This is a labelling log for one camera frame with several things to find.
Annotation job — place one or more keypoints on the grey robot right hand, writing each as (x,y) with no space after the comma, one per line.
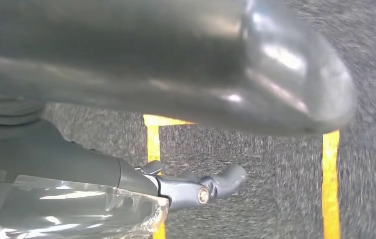
(300,82)

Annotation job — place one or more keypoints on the yellow floor tape square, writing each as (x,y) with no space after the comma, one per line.
(153,142)

